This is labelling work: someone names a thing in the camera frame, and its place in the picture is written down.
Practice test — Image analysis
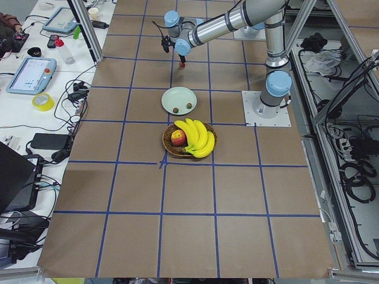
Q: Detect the yellow tape roll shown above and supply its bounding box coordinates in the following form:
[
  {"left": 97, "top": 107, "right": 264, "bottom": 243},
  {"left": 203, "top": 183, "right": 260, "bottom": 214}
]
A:
[{"left": 32, "top": 93, "right": 54, "bottom": 112}]

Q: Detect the far teach pendant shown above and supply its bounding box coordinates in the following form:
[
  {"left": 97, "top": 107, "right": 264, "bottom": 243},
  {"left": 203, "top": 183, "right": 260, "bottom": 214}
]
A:
[{"left": 42, "top": 7, "right": 77, "bottom": 34}]

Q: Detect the black power adapter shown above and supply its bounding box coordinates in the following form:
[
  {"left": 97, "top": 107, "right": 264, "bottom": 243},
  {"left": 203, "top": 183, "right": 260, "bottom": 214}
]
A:
[{"left": 30, "top": 133, "right": 69, "bottom": 150}]

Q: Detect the woven wicker basket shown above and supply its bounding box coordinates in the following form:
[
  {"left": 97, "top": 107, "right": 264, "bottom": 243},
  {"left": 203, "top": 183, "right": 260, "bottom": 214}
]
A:
[{"left": 162, "top": 123, "right": 217, "bottom": 158}]

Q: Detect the aluminium frame post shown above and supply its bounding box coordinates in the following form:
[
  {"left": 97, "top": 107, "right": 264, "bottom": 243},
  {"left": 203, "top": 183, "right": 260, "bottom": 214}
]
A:
[{"left": 68, "top": 0, "right": 104, "bottom": 63}]

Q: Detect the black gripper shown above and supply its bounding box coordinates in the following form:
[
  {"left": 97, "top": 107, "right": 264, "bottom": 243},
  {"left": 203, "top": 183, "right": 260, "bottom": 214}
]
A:
[{"left": 179, "top": 54, "right": 186, "bottom": 64}]

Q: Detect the red apple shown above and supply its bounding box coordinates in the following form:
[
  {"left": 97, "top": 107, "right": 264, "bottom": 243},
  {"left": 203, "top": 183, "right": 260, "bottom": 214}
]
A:
[{"left": 171, "top": 130, "right": 187, "bottom": 147}]

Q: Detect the light green plate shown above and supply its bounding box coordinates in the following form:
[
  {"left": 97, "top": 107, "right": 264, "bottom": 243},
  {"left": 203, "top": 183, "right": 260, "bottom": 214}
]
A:
[{"left": 161, "top": 87, "right": 197, "bottom": 115}]

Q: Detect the yellow banana bunch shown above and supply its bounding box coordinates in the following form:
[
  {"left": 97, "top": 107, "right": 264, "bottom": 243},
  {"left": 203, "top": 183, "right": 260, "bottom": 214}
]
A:
[{"left": 174, "top": 118, "right": 216, "bottom": 159}]

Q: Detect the black phone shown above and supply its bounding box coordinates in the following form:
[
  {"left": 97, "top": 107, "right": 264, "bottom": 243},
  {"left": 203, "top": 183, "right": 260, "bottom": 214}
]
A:
[{"left": 47, "top": 34, "right": 59, "bottom": 49}]

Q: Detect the white crumpled cloth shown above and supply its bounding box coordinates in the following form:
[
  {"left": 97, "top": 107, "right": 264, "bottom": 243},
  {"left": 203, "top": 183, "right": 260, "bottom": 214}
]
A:
[{"left": 304, "top": 51, "right": 341, "bottom": 76}]

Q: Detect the teach pendant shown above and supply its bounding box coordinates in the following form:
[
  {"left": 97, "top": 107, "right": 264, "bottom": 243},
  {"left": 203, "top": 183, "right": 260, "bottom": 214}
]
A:
[
  {"left": 42, "top": 7, "right": 77, "bottom": 34},
  {"left": 6, "top": 57, "right": 57, "bottom": 95}
]

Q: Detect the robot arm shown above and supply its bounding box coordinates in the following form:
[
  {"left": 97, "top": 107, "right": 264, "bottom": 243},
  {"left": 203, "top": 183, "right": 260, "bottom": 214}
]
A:
[{"left": 161, "top": 1, "right": 292, "bottom": 114}]

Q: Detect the clear bottle red cap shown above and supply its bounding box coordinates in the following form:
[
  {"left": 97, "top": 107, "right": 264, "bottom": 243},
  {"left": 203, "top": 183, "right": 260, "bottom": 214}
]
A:
[{"left": 55, "top": 38, "right": 75, "bottom": 64}]

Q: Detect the paper cup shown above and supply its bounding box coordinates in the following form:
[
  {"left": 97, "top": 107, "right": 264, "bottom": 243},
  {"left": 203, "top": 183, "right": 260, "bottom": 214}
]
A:
[{"left": 88, "top": 7, "right": 99, "bottom": 21}]

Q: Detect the black laptop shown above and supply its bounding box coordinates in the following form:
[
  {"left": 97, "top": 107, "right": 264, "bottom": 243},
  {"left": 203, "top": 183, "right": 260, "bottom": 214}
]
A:
[{"left": 1, "top": 143, "right": 43, "bottom": 213}]

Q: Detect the green marker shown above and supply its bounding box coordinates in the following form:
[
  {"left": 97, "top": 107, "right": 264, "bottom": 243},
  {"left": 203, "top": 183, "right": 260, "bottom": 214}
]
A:
[{"left": 73, "top": 25, "right": 81, "bottom": 40}]

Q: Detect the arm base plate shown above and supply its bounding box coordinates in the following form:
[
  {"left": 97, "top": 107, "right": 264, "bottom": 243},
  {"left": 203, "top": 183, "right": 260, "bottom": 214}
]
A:
[
  {"left": 242, "top": 91, "right": 291, "bottom": 127},
  {"left": 233, "top": 26, "right": 266, "bottom": 41}
]

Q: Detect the near teach pendant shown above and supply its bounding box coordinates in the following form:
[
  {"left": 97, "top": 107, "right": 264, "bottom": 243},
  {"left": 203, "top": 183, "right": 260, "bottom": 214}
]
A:
[{"left": 6, "top": 57, "right": 57, "bottom": 95}]

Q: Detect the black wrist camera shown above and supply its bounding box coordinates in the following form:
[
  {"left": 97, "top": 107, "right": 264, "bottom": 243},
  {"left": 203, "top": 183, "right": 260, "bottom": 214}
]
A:
[{"left": 161, "top": 35, "right": 172, "bottom": 53}]

